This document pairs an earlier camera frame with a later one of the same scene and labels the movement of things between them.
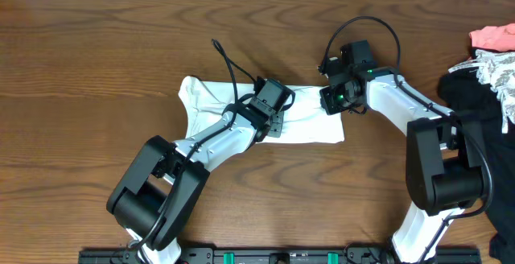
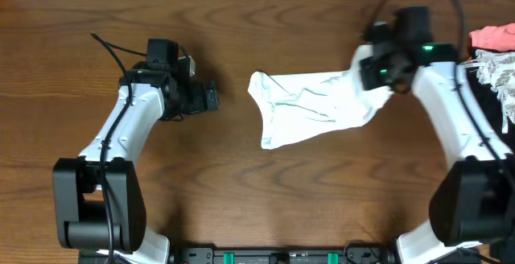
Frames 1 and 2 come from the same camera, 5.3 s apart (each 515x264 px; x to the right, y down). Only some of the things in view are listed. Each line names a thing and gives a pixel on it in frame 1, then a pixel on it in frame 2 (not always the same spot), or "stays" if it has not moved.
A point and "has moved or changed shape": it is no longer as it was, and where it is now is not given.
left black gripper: (276, 125) -> (212, 96)
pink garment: (498, 39) stays
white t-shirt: (307, 122) has moved or changed shape
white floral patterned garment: (496, 68) stays
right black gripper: (328, 101) -> (368, 73)
